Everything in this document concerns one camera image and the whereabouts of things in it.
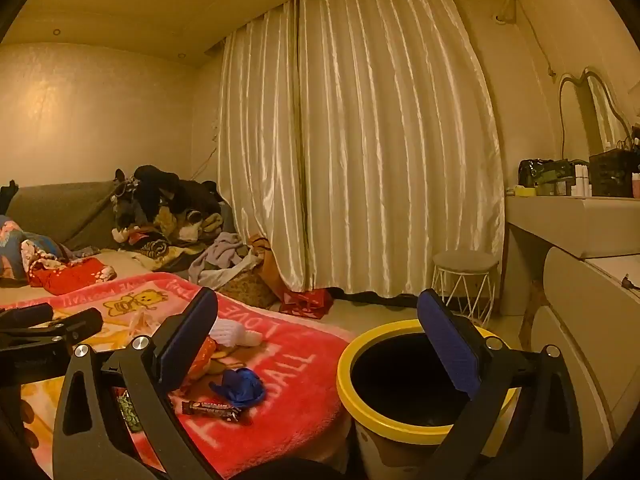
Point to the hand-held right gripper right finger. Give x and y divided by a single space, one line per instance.
450 345

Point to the white drawer cabinet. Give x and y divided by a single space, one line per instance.
590 320

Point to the grey sofa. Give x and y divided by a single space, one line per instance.
60 210

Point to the brown chocolate bar wrapper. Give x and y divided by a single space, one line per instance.
212 408

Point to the red cloth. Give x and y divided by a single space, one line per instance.
70 277

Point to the yellow sponge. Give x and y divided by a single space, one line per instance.
525 191

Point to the blue floral cloth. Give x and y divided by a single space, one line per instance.
20 250

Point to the clear plastic wrapper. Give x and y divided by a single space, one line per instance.
139 321

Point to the green snack packet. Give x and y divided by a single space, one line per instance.
129 412

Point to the black organiser box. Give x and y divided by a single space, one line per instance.
612 172

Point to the white knitted toy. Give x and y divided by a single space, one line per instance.
235 334

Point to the black cosmetic bag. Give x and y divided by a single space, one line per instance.
542 172

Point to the pale clothes in basket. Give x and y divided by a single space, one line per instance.
220 257

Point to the orange snack packet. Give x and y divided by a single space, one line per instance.
202 357

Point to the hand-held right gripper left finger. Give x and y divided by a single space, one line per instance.
186 340

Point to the blue crumpled glove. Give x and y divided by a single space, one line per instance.
240 386

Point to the pink printed blanket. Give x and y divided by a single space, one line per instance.
300 360

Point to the orange bag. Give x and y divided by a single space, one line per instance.
272 265

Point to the cream satin curtain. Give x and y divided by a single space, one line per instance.
360 135

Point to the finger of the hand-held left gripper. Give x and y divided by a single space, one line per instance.
25 315
75 324

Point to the pile of dark clothes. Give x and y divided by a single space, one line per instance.
170 195

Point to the patterned laundry basket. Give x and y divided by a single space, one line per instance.
247 287

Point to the dark cloth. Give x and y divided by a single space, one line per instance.
7 195

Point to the white bottles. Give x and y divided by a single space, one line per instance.
582 180

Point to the red bag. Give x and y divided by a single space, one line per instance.
307 304

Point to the yellow-rimmed bin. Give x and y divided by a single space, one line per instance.
400 380

